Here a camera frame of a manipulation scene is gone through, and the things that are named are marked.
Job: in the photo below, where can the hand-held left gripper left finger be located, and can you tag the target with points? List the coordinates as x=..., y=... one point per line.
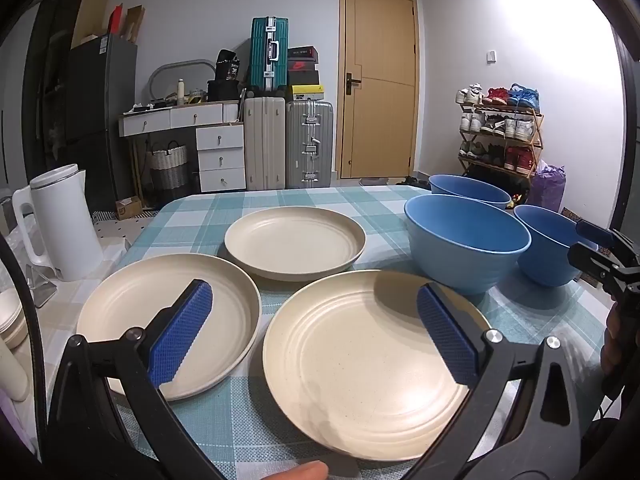
x=180, y=335

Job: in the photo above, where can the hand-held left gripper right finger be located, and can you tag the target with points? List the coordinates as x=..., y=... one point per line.
x=445, y=335

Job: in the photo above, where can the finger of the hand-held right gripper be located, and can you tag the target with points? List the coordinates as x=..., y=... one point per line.
x=595, y=232
x=587, y=260

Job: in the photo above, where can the dark blue bowl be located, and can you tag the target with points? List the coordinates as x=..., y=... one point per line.
x=545, y=255
x=465, y=190

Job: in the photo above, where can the cream round plate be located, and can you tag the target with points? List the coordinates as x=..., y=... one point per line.
x=350, y=360
x=120, y=305
x=295, y=240

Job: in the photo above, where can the light blue bowl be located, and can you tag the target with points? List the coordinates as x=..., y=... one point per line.
x=465, y=260

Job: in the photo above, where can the stack of cream bowls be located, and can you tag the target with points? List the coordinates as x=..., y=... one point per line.
x=10, y=320

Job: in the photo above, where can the person's right hand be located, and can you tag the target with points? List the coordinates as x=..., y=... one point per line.
x=614, y=340

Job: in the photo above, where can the person's left hand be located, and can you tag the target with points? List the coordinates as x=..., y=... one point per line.
x=300, y=472

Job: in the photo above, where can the purple bag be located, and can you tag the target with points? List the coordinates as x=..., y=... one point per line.
x=547, y=190

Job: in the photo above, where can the teal checkered tablecloth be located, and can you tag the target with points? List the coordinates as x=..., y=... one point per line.
x=200, y=220

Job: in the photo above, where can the white dotted floor mat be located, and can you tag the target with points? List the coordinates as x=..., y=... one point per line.
x=115, y=232

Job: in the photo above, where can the small cardboard box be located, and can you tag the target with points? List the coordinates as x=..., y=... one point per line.
x=129, y=207

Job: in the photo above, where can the striped rug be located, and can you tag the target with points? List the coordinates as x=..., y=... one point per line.
x=100, y=215

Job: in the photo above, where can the pile of shoes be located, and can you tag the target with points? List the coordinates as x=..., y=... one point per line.
x=412, y=182

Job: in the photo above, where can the white electric kettle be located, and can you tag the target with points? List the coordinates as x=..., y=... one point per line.
x=65, y=220

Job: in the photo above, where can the woven laundry basket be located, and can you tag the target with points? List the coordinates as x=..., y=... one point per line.
x=169, y=170

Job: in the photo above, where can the white cup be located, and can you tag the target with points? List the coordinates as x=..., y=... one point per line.
x=12, y=375

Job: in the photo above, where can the white dresser with drawers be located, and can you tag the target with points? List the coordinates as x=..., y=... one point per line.
x=220, y=137

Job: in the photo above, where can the beige suitcase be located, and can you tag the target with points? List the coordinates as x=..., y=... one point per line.
x=265, y=145

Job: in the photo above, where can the silver suitcase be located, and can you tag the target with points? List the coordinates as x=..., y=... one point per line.
x=300, y=145

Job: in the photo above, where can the dark refrigerator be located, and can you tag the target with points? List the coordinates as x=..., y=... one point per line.
x=95, y=110

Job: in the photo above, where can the white bottle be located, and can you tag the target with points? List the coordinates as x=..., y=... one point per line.
x=180, y=94

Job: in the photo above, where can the oval mirror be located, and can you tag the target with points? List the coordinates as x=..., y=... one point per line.
x=152, y=77

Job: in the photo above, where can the black bag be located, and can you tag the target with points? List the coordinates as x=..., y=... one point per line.
x=228, y=65

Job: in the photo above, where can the stack of shoe boxes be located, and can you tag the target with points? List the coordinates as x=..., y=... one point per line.
x=304, y=77

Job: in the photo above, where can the teal suitcase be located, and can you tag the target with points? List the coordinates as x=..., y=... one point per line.
x=260, y=55

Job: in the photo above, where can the wooden door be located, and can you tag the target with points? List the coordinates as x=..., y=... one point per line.
x=380, y=35

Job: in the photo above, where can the brown paper bag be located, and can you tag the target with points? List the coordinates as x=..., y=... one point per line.
x=134, y=22

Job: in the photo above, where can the red flat box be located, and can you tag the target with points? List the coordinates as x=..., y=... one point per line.
x=116, y=20

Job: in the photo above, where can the brown cardboard sheet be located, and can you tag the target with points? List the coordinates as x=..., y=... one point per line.
x=92, y=5

